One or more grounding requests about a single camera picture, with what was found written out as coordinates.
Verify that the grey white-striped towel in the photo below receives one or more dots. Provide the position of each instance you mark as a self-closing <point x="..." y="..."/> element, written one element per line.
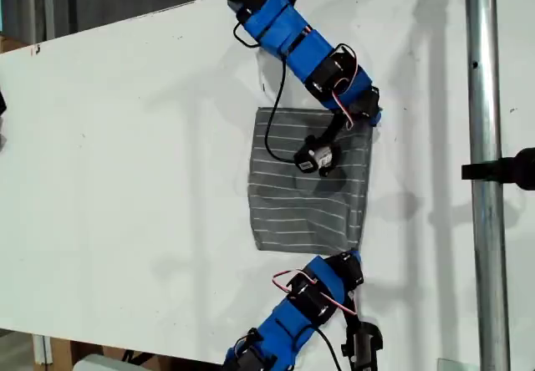
<point x="284" y="212"/>

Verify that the black clamp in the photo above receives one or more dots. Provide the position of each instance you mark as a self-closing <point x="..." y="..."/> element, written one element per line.
<point x="501" y="169"/>

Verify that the white table leg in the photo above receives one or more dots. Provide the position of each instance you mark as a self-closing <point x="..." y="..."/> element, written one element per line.
<point x="42" y="349"/>

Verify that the black object at table edge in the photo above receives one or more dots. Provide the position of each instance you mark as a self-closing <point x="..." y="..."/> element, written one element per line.
<point x="2" y="103"/>

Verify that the camera black stalk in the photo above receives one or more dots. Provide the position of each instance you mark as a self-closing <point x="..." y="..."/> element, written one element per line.
<point x="334" y="126"/>
<point x="353" y="308"/>

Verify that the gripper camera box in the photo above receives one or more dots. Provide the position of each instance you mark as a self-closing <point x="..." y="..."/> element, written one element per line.
<point x="315" y="158"/>
<point x="363" y="346"/>

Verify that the steel post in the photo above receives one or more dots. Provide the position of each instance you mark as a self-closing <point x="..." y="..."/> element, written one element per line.
<point x="487" y="220"/>

